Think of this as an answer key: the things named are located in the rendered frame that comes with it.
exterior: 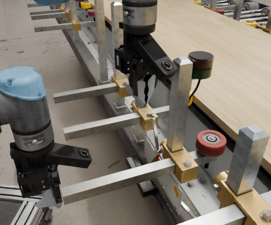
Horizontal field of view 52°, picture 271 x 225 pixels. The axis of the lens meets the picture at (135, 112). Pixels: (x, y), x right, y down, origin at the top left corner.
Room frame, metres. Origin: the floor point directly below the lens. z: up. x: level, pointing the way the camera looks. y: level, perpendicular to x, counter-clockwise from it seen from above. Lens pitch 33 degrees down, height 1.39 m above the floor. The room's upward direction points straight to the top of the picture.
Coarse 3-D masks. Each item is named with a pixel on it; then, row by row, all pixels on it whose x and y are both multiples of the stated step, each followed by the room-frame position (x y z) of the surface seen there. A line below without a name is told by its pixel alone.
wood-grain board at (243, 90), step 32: (160, 0) 2.35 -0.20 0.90; (160, 32) 1.55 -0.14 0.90; (192, 32) 1.55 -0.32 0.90; (224, 32) 1.55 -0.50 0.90; (256, 32) 1.55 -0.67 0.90; (224, 64) 1.11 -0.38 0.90; (256, 64) 1.11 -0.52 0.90; (224, 96) 0.84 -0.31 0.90; (256, 96) 0.84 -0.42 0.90; (224, 128) 0.68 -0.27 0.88
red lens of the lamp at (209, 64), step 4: (188, 56) 0.63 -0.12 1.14; (192, 60) 0.61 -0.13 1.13; (196, 60) 0.60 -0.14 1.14; (200, 60) 0.60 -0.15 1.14; (204, 60) 0.60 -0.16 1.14; (208, 60) 0.60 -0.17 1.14; (212, 60) 0.61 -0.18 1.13; (196, 64) 0.60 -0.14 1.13; (200, 64) 0.60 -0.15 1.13; (204, 64) 0.60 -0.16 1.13; (208, 64) 0.60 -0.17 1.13; (212, 64) 0.61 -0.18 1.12; (196, 68) 0.60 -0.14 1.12; (200, 68) 0.60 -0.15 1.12; (204, 68) 0.60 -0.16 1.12; (208, 68) 0.60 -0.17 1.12
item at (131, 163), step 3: (129, 159) 0.74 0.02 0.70; (129, 162) 0.72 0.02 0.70; (132, 162) 0.72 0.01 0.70; (132, 165) 0.71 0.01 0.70; (141, 183) 0.63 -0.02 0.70; (144, 183) 0.63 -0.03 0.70; (141, 186) 0.61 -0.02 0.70; (144, 186) 0.61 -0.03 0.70; (144, 189) 0.60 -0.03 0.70; (147, 189) 0.60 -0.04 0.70
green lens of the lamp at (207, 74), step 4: (192, 72) 0.60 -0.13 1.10; (196, 72) 0.60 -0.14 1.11; (200, 72) 0.60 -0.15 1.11; (204, 72) 0.60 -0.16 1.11; (208, 72) 0.60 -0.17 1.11; (192, 76) 0.60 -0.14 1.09; (196, 76) 0.60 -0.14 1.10; (200, 76) 0.60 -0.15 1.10; (204, 76) 0.60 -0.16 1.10; (208, 76) 0.60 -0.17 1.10
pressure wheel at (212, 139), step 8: (200, 136) 0.61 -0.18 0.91; (208, 136) 0.62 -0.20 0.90; (216, 136) 0.61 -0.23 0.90; (224, 136) 0.61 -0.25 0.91; (200, 144) 0.58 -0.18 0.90; (208, 144) 0.58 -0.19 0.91; (216, 144) 0.58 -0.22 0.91; (224, 144) 0.58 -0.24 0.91; (200, 152) 0.58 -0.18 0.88; (208, 152) 0.57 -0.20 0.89; (216, 152) 0.56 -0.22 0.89
